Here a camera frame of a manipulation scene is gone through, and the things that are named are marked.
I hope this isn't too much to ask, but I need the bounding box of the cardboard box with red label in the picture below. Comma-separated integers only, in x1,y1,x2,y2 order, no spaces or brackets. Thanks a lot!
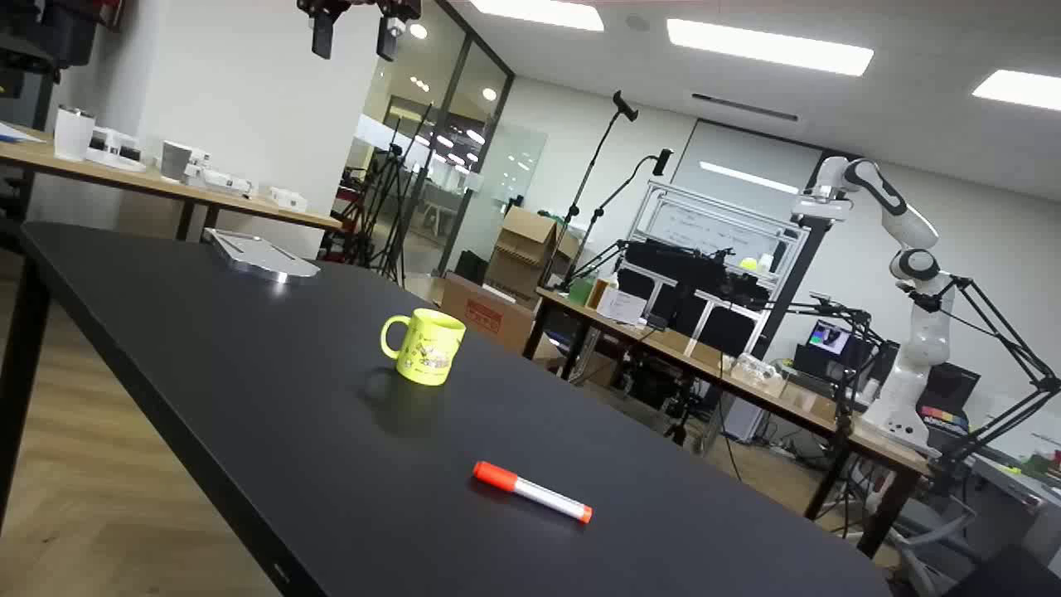
436,271,540,358

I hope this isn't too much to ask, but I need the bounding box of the grey cup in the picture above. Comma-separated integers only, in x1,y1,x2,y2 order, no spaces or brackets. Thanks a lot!
158,140,197,182

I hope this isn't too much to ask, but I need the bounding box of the wooden side table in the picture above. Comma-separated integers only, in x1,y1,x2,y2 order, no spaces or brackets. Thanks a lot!
0,130,348,268

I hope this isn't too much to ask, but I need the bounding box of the tall black boom stand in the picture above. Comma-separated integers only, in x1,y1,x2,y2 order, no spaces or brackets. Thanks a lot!
556,91,642,279

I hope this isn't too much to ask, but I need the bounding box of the small white box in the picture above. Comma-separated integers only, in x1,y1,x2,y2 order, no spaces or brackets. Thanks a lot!
51,107,98,166

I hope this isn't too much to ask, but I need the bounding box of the long wooden desk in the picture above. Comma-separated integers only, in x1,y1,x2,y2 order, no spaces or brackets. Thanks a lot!
533,283,936,560

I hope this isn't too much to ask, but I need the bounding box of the yellow ceramic mug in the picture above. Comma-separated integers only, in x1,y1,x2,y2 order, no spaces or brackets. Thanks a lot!
379,307,467,391

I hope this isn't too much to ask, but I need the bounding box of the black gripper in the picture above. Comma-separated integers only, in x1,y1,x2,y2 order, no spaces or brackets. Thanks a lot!
295,0,423,67

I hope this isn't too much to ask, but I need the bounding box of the red cap white marker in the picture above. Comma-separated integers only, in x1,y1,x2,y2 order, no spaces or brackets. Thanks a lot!
472,459,596,530

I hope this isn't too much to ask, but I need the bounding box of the plain stacked cardboard box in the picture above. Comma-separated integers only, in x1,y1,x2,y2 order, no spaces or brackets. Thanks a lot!
485,207,559,307

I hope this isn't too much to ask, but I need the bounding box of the black overhead equipment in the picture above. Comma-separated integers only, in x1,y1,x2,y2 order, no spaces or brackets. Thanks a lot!
0,0,125,79

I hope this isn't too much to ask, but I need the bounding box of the whiteboard with metal frame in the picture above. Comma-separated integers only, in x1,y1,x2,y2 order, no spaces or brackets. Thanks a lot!
632,177,803,275

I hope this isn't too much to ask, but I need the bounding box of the black monitor row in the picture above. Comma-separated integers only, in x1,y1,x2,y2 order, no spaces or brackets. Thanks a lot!
615,236,771,337

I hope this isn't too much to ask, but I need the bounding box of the rectangular ceiling light panel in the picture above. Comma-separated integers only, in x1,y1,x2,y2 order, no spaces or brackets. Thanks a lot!
972,67,1061,118
663,17,880,79
467,0,607,37

